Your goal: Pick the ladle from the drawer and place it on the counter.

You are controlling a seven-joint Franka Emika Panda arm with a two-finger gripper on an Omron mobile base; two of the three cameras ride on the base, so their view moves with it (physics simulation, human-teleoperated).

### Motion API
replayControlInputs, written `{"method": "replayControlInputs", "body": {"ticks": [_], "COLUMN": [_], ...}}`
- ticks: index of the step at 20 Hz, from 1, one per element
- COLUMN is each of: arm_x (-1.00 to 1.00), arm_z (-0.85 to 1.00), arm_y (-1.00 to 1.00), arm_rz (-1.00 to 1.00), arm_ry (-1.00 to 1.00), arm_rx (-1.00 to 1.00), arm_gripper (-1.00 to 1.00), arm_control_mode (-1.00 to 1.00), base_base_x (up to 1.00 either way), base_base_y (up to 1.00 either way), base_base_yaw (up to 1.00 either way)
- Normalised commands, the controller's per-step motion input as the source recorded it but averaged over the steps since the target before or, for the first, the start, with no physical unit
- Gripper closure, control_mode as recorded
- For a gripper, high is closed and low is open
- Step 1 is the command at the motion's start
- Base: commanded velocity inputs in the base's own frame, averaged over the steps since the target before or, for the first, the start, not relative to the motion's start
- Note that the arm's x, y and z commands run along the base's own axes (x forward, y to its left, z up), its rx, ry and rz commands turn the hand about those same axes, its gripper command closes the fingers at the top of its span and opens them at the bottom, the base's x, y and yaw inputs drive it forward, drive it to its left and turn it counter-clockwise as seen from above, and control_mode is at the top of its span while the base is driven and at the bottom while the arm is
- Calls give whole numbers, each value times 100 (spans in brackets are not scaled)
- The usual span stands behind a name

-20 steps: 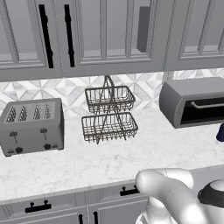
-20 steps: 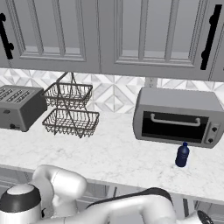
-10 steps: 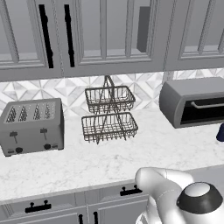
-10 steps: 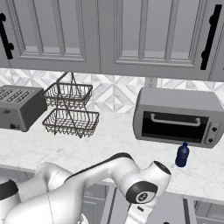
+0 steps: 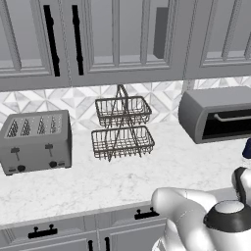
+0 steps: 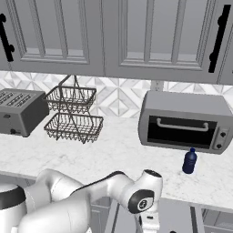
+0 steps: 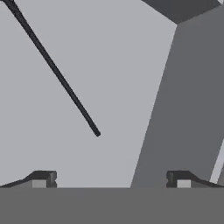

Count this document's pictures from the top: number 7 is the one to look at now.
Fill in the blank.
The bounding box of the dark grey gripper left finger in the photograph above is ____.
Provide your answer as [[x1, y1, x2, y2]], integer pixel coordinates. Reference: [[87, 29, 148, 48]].
[[0, 170, 58, 189]]

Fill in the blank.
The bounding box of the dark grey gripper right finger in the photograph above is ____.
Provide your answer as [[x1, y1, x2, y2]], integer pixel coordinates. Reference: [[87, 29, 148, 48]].
[[165, 170, 224, 189]]

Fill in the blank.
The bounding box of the black ladle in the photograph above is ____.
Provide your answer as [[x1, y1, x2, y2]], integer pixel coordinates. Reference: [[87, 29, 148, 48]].
[[2, 0, 102, 137]]

